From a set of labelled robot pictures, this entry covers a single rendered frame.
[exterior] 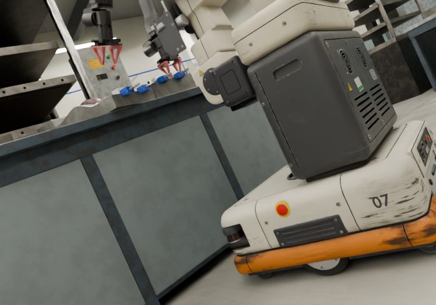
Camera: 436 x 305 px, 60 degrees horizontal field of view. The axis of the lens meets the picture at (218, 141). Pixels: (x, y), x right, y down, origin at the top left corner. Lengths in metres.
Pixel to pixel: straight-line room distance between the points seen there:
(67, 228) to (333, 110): 0.98
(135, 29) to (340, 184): 9.31
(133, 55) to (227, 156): 8.06
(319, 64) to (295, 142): 0.24
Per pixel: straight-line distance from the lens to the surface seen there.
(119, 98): 1.56
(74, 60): 2.58
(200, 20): 1.51
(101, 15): 1.61
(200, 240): 1.71
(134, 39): 10.03
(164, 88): 1.82
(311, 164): 1.15
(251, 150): 2.01
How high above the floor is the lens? 0.51
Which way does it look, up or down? level
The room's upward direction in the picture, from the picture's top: 25 degrees counter-clockwise
